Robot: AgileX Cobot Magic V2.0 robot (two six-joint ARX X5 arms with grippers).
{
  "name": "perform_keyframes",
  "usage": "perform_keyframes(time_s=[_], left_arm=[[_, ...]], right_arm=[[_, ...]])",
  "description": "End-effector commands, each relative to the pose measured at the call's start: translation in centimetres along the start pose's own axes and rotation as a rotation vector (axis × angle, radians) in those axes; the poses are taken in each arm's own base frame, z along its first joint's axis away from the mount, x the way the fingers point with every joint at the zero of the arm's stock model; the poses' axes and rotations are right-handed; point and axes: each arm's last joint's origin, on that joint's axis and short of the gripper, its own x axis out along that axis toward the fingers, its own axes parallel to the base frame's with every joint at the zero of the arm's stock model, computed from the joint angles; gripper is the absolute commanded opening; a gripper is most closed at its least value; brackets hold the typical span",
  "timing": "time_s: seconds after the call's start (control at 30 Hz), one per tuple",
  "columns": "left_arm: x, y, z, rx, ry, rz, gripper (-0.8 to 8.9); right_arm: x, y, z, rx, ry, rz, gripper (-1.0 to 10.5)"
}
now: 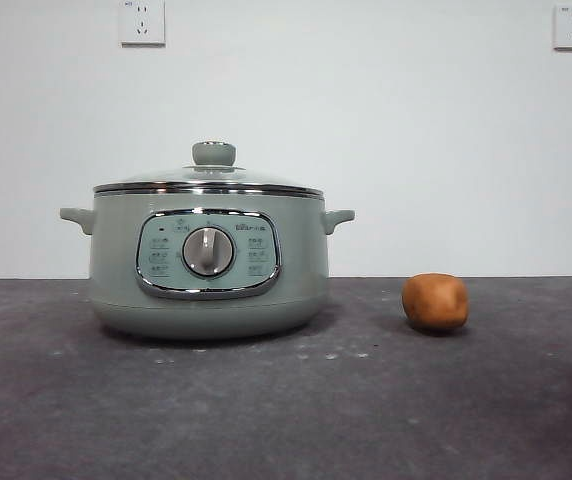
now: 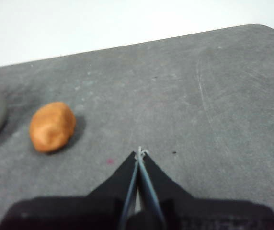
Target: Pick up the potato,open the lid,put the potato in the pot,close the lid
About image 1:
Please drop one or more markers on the glass lid with green knob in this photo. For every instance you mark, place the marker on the glass lid with green knob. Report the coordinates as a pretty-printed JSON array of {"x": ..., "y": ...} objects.
[{"x": 213, "y": 152}]

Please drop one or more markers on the brown potato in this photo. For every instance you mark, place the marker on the brown potato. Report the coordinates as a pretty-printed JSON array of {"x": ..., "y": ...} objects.
[{"x": 435, "y": 301}]

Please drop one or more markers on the sage green electric pot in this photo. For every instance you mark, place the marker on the sage green electric pot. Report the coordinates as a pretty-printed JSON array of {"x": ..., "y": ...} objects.
[{"x": 116, "y": 260}]

